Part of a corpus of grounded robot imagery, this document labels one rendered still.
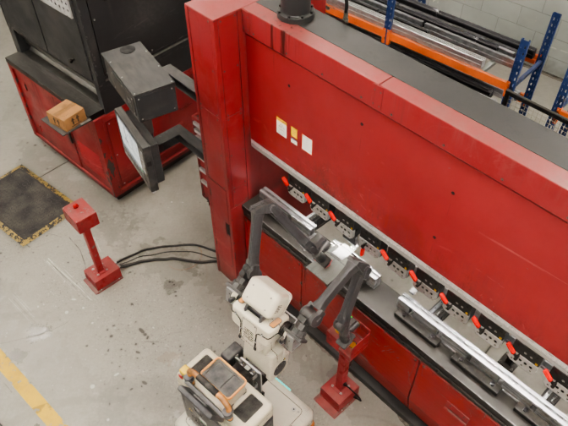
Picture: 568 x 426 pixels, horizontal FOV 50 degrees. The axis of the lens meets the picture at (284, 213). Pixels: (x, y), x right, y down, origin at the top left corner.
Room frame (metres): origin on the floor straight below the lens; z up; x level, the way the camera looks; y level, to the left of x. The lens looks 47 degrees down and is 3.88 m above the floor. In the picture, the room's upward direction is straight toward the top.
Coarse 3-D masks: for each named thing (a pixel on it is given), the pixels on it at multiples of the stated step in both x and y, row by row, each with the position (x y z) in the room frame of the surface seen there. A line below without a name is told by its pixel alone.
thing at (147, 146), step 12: (120, 108) 3.04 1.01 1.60; (132, 120) 2.96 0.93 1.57; (120, 132) 3.04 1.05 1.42; (132, 132) 2.81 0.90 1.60; (144, 132) 2.85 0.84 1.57; (144, 144) 2.71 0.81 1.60; (156, 144) 2.74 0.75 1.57; (144, 156) 2.67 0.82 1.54; (156, 156) 2.73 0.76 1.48; (144, 168) 2.70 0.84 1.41; (156, 168) 2.73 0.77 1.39; (144, 180) 2.76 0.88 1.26; (156, 180) 2.69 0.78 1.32
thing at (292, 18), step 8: (288, 0) 2.84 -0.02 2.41; (296, 0) 2.83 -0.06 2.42; (304, 0) 2.84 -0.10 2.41; (280, 8) 2.91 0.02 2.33; (288, 8) 2.84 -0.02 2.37; (296, 8) 2.83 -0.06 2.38; (304, 8) 2.84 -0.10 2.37; (312, 8) 2.92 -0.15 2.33; (280, 16) 2.85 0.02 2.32; (288, 16) 2.82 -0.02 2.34; (296, 16) 2.83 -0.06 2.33; (304, 16) 2.84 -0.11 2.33; (312, 16) 2.86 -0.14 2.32; (344, 16) 2.83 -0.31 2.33; (296, 24) 2.81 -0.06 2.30
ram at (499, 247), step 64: (256, 64) 2.93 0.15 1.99; (256, 128) 2.95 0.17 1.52; (320, 128) 2.56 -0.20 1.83; (384, 128) 2.26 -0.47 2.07; (384, 192) 2.22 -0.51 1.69; (448, 192) 1.97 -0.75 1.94; (512, 192) 1.77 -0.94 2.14; (448, 256) 1.90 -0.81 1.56; (512, 256) 1.69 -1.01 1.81; (512, 320) 1.61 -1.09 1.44
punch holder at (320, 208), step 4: (312, 192) 2.58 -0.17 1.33; (312, 196) 2.58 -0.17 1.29; (316, 196) 2.56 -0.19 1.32; (320, 196) 2.54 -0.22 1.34; (312, 200) 2.58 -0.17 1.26; (316, 200) 2.56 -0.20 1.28; (320, 200) 2.53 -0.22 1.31; (324, 200) 2.51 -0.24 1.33; (320, 204) 2.53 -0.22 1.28; (324, 204) 2.51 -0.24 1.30; (328, 204) 2.49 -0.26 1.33; (316, 208) 2.55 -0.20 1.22; (320, 208) 2.52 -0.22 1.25; (324, 208) 2.51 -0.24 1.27; (328, 208) 2.48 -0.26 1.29; (332, 208) 2.50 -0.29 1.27; (316, 212) 2.55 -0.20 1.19; (320, 212) 2.52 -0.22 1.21; (324, 212) 2.50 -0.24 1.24; (332, 212) 2.51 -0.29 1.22; (320, 216) 2.52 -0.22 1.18; (324, 216) 2.50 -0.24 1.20; (328, 216) 2.48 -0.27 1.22
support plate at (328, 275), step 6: (336, 246) 2.44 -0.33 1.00; (330, 258) 2.34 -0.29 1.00; (312, 264) 2.30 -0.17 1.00; (318, 264) 2.30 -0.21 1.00; (330, 264) 2.30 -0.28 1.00; (336, 264) 2.30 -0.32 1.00; (312, 270) 2.24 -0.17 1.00; (318, 270) 2.24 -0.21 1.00; (324, 270) 2.24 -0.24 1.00; (330, 270) 2.24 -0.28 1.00; (336, 270) 2.24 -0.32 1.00; (318, 276) 2.20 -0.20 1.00; (324, 276) 2.20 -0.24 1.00; (330, 276) 2.20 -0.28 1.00; (324, 282) 2.16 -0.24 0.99
